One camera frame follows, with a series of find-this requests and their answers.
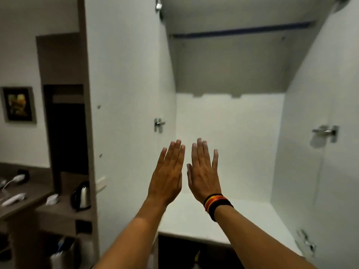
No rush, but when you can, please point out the person's left hand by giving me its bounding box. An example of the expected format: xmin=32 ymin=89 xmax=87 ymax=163
xmin=148 ymin=139 xmax=186 ymax=206

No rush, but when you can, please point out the white wardrobe door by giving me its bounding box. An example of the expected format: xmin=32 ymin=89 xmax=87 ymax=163
xmin=270 ymin=0 xmax=359 ymax=269
xmin=84 ymin=0 xmax=178 ymax=269

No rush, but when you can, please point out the brown wooden desk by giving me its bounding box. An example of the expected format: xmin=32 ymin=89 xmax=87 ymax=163
xmin=0 ymin=162 xmax=55 ymax=269

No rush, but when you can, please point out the white handset with cable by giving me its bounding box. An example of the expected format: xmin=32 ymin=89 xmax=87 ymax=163
xmin=2 ymin=174 xmax=26 ymax=191

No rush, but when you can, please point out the white wardrobe cabinet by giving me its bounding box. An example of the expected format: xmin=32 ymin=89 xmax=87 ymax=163
xmin=157 ymin=0 xmax=348 ymax=256

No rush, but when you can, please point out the person's right forearm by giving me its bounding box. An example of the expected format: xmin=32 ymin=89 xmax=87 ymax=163
xmin=214 ymin=205 xmax=317 ymax=269

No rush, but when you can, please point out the steel electric kettle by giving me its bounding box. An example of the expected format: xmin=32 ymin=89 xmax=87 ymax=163
xmin=71 ymin=181 xmax=91 ymax=212

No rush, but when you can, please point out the framed wall picture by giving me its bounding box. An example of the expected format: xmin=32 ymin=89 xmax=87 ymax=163
xmin=1 ymin=86 xmax=37 ymax=124

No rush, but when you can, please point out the person's right hand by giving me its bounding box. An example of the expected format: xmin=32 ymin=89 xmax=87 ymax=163
xmin=186 ymin=138 xmax=222 ymax=205

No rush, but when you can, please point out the blue clothes rail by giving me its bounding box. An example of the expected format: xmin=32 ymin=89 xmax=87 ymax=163
xmin=171 ymin=22 xmax=312 ymax=39

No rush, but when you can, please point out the brown shelf unit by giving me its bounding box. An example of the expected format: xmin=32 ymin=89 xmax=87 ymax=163
xmin=36 ymin=32 xmax=97 ymax=269

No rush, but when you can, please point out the black red yellow wristband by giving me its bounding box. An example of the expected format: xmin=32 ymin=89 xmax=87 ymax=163
xmin=203 ymin=193 xmax=234 ymax=222

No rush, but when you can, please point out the waste bin with liner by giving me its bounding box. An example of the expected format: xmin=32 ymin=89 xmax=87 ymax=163
xmin=50 ymin=236 xmax=82 ymax=269

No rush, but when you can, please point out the person's left forearm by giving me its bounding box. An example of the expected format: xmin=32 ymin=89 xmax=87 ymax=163
xmin=94 ymin=197 xmax=166 ymax=269

